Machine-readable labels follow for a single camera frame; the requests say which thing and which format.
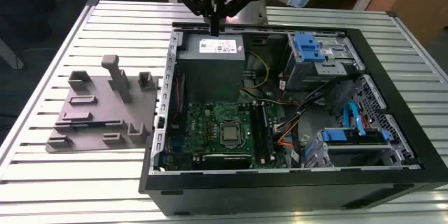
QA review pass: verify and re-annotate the black RAM slot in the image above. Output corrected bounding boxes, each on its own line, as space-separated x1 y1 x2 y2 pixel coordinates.
258 102 269 166
250 102 262 166

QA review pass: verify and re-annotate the green RAM stick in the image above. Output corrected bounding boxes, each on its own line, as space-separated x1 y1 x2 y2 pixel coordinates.
265 104 278 161

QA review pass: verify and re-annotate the blue plastic drive latch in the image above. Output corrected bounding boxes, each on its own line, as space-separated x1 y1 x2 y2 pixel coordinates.
293 34 317 51
301 49 325 62

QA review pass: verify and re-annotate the grey power supply unit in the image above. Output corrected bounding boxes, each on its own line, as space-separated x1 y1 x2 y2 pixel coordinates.
176 34 246 104

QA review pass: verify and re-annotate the metal disk bay cage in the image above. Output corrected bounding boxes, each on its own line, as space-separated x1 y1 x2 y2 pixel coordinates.
285 32 365 91
316 126 400 168

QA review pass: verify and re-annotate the metal CPU socket cover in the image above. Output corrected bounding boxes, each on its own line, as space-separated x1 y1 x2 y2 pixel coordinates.
217 121 245 148

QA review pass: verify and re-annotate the green motherboard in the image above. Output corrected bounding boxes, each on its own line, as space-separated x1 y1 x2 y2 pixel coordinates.
165 100 292 170

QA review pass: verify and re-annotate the silver CPU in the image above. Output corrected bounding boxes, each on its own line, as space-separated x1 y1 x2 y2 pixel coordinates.
220 125 242 143

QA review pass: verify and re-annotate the grey parts rack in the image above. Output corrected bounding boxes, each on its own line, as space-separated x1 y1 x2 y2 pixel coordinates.
45 55 164 154

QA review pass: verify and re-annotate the grey chair leg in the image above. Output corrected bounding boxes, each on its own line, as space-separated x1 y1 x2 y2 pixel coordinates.
0 37 25 70

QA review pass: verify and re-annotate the hard disk in blue carrier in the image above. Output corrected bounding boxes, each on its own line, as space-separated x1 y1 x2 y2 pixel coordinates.
321 127 390 146

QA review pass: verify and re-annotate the black graphics card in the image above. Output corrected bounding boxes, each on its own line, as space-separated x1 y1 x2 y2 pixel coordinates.
193 153 254 171

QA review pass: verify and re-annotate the black open PC case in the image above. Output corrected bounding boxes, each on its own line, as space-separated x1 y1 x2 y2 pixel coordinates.
137 20 441 217

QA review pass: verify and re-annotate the yellow wire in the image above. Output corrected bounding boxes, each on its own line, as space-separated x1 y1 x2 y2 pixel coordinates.
244 50 270 90

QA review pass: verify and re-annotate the red wire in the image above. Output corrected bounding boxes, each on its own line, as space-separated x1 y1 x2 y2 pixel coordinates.
174 71 185 115

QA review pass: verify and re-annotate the black cable bundle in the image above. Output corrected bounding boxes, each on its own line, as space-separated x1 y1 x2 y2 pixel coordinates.
240 76 358 133

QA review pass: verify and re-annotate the blue data wire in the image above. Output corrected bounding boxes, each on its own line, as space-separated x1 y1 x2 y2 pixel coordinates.
344 101 366 136

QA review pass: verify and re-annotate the orange wire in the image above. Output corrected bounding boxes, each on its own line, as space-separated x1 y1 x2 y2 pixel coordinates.
277 129 298 147

